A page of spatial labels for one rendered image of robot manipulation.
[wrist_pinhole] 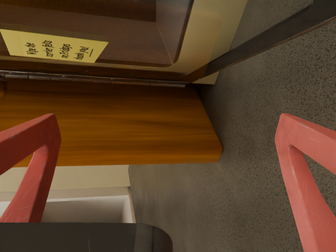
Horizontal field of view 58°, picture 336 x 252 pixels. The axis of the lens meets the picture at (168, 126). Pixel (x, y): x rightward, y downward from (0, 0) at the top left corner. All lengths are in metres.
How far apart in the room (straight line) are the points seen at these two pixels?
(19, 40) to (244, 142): 0.27
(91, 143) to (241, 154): 0.19
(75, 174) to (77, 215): 0.29
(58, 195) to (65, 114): 0.90
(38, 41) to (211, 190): 0.34
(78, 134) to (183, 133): 0.15
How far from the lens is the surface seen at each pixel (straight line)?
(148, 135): 0.43
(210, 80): 0.47
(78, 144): 0.40
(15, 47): 0.29
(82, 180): 1.29
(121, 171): 1.27
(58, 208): 1.44
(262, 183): 0.37
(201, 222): 0.54
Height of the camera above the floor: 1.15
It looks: 17 degrees down
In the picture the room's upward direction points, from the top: 89 degrees counter-clockwise
